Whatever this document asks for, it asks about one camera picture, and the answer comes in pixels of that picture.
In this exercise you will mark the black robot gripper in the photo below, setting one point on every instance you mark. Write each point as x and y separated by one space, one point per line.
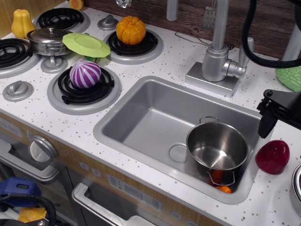
279 105

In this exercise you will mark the dark red sweet potato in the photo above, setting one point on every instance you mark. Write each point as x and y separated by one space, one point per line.
273 157

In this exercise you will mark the steel pot in sink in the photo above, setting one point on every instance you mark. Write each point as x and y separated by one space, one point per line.
215 152

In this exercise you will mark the grey toy sink basin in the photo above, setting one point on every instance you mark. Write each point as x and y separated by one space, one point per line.
151 122

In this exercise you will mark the small lidded steel pot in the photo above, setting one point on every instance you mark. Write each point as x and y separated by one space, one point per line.
48 41

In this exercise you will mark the green bumpy toy vegetable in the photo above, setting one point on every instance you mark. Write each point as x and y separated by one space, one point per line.
290 77

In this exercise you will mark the steel bowl at right edge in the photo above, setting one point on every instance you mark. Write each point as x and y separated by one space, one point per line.
295 190

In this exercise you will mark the silver toy faucet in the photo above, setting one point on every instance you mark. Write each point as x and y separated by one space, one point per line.
217 73

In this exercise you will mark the small orange toy vegetable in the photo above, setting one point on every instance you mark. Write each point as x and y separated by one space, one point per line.
224 189

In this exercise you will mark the hanging metal spatula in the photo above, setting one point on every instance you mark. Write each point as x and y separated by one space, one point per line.
209 17

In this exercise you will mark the back right stove burner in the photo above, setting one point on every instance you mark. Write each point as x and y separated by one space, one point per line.
147 50

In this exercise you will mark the stove burner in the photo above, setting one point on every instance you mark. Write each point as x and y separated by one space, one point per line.
65 97
63 18
16 57
147 50

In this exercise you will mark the orange toy pumpkin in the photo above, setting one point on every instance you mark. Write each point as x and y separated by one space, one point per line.
130 30

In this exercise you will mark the hanging silver ladle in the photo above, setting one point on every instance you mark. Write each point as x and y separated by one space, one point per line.
124 3

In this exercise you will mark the grey stove knob back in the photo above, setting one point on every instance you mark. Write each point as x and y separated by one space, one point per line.
108 23

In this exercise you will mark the grey stove knob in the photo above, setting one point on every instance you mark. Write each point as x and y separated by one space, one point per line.
54 64
108 23
17 91

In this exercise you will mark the purple striped toy onion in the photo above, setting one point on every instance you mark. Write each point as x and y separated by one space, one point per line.
85 74

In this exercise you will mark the green plastic plate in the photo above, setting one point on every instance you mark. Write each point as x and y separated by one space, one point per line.
86 45

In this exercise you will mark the front right stove burner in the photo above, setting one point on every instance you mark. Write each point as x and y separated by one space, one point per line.
65 97

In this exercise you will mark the back left stove burner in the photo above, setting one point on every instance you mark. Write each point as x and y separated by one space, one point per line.
63 18

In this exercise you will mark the orange toy fruit top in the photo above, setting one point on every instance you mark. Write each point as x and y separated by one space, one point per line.
76 4

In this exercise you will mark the grey stove knob middle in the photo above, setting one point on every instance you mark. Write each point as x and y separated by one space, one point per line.
54 64

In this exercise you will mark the silver oven dial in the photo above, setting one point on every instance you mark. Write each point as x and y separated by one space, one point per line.
40 150

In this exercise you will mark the grey stove knob front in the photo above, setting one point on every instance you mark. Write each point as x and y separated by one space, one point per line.
17 91

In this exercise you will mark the yellow cloth lower left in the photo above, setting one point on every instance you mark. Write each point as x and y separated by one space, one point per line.
30 214

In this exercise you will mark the front left stove burner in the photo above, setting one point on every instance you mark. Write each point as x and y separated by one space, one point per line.
16 57

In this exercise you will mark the yellow toy squash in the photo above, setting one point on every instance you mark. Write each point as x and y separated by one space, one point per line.
22 23

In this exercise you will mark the grey post at right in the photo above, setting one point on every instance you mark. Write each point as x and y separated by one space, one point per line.
293 48

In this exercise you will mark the grey vertical post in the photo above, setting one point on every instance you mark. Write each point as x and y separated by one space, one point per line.
172 10

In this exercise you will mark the grey dishwasher door handle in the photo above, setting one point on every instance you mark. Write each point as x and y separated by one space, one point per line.
104 214

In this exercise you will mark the grey oven door handle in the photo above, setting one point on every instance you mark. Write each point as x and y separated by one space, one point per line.
45 176

